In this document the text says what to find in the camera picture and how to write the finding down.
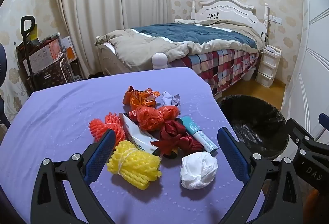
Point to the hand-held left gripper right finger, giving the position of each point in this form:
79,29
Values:
232,154

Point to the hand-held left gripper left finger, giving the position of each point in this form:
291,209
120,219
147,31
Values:
100,154

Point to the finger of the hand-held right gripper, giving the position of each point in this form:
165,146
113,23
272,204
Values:
298,131
324,120

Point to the orange foam fruit net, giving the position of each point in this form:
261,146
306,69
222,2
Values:
108,124

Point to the teal and white tube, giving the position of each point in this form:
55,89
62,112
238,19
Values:
203,140

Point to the yellow foam fruit net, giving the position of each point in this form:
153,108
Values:
133,165

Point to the white tissue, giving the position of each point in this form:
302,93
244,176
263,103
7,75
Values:
198,170

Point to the black trash bin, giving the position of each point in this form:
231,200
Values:
257,124

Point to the white toothpaste tube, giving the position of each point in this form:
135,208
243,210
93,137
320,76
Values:
136,136

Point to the dark red ribbon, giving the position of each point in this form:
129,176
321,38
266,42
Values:
174,136

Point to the orange plastic bag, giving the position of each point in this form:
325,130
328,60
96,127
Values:
151,118

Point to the orange foil wrapper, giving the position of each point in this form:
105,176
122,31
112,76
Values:
138,99

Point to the lavender paper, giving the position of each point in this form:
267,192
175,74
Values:
171,99

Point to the white wardrobe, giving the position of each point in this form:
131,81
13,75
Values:
313,59

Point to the white plastic drawer unit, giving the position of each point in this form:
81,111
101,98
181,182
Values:
266,70

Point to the plaid bed sheet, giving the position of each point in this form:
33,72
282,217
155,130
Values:
218,65

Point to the dark patterned storage bag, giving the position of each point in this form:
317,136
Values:
51,75

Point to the white and orange box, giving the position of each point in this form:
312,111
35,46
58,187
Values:
68,49

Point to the brown cardboard box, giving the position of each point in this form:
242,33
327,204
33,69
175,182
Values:
42,56

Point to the dark blue object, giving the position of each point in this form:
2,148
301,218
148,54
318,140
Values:
2,65

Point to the blue and beige quilt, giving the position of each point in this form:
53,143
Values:
180,31

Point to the yellow and black package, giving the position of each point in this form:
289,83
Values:
34,34

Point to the white wooden bed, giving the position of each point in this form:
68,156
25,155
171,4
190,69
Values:
223,8

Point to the white wall socket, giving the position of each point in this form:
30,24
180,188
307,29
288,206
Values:
275,19

